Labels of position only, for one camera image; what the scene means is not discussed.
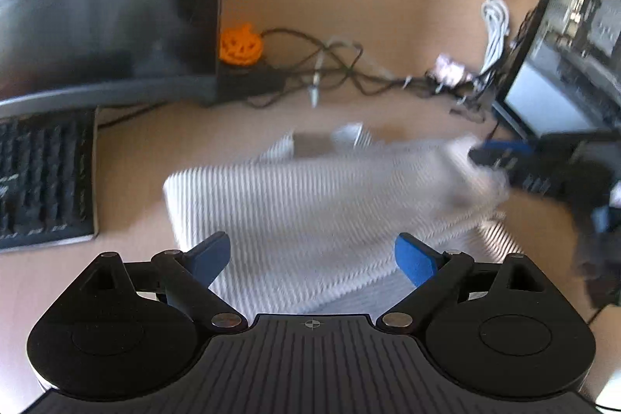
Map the grey looped cable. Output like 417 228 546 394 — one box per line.
308 36 408 107

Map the black adapter box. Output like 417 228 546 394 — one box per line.
216 62 287 104

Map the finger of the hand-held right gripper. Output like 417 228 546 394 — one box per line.
468 139 537 175

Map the black cable bundle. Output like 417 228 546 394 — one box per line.
245 27 500 124

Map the striped shirt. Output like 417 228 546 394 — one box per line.
162 123 525 315

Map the black keyboard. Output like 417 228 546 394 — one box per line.
0 107 99 254

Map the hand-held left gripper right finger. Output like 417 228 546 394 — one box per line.
375 232 552 333

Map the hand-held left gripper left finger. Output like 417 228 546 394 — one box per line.
76 232 246 332

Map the orange pumpkin figure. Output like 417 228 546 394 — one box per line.
219 23 267 66

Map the glass sided computer case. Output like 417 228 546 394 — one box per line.
491 0 621 153

